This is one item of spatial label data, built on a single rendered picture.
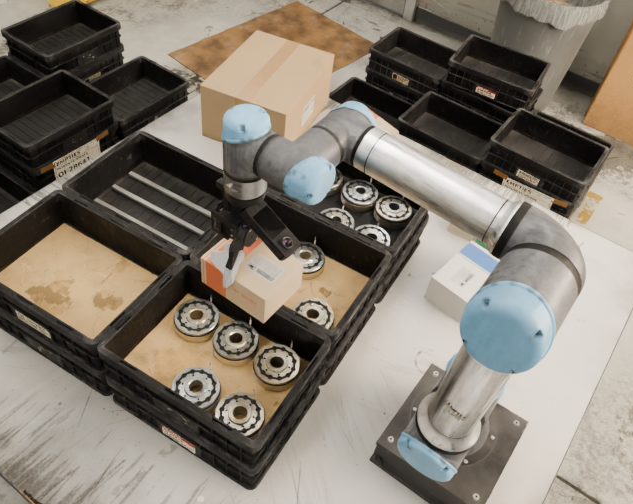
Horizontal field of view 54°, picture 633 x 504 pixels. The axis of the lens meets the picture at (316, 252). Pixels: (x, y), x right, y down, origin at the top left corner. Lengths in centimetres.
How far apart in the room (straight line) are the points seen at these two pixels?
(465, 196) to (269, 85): 121
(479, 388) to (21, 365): 109
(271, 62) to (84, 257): 94
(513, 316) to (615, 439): 183
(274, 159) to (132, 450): 79
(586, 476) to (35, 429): 181
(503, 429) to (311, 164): 80
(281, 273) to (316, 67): 112
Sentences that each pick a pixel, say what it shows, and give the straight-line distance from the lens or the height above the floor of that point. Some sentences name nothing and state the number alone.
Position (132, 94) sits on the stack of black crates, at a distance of 295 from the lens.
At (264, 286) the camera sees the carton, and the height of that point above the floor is 113.
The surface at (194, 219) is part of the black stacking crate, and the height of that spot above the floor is 83.
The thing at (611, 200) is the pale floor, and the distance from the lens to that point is 354.
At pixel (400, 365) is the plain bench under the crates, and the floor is 70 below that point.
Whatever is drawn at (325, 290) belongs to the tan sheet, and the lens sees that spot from 156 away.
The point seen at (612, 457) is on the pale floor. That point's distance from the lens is 259.
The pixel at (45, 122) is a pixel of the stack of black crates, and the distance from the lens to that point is 266.
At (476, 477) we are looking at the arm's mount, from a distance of 142.
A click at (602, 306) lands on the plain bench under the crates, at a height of 70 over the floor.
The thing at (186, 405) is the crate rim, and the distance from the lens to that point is 126.
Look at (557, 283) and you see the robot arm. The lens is 88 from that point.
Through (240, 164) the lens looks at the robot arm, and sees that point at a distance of 101.
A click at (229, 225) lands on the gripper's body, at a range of 113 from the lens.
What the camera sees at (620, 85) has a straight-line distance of 394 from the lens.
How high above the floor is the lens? 205
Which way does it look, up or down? 48 degrees down
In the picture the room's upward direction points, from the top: 9 degrees clockwise
